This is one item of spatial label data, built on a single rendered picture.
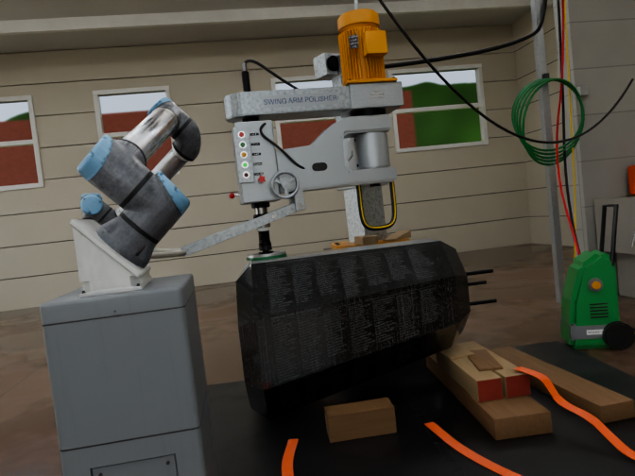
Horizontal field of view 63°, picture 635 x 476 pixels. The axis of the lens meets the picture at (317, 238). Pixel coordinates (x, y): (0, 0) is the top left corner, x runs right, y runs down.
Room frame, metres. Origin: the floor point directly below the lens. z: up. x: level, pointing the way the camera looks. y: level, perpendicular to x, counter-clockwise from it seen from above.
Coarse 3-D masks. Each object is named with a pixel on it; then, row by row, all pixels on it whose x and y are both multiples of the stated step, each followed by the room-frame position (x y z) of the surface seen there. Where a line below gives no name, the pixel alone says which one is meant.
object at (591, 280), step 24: (600, 240) 3.27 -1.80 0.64; (576, 264) 3.22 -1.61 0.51; (600, 264) 3.07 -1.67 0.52; (576, 288) 3.12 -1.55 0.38; (600, 288) 3.05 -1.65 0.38; (576, 312) 3.10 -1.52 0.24; (600, 312) 3.07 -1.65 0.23; (576, 336) 3.10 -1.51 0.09; (600, 336) 3.07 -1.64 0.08; (624, 336) 3.00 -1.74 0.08
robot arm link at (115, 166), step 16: (160, 112) 2.04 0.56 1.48; (176, 112) 2.13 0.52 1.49; (144, 128) 1.86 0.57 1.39; (160, 128) 1.94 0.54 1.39; (176, 128) 2.13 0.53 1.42; (96, 144) 1.56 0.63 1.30; (112, 144) 1.59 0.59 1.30; (128, 144) 1.66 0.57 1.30; (144, 144) 1.77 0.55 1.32; (160, 144) 1.92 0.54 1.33; (96, 160) 1.55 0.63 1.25; (112, 160) 1.57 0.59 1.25; (128, 160) 1.60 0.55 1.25; (144, 160) 1.70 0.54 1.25; (96, 176) 1.56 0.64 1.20; (112, 176) 1.57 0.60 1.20; (128, 176) 1.58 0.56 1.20; (144, 176) 1.61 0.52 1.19; (112, 192) 1.59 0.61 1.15; (128, 192) 1.59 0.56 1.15
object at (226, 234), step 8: (280, 208) 2.85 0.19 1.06; (288, 208) 2.75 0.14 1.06; (264, 216) 2.72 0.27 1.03; (272, 216) 2.72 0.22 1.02; (280, 216) 2.74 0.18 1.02; (240, 224) 2.69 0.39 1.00; (248, 224) 2.70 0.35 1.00; (256, 224) 2.71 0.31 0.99; (264, 224) 2.72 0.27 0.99; (224, 232) 2.67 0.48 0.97; (232, 232) 2.68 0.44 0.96; (240, 232) 2.69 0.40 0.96; (200, 240) 2.64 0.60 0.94; (208, 240) 2.65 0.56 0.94; (216, 240) 2.66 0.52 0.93; (224, 240) 2.67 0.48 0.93; (184, 248) 2.63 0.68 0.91; (192, 248) 2.63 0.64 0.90; (200, 248) 2.64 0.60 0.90; (184, 256) 2.62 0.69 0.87
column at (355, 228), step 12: (336, 84) 3.55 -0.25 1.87; (336, 120) 3.59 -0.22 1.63; (348, 192) 3.55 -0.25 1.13; (372, 192) 3.50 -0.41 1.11; (348, 204) 3.57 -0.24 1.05; (372, 204) 3.49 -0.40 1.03; (348, 216) 3.58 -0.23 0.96; (372, 216) 3.49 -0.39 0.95; (384, 216) 3.54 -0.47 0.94; (348, 228) 3.59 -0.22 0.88; (360, 228) 3.47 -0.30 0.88
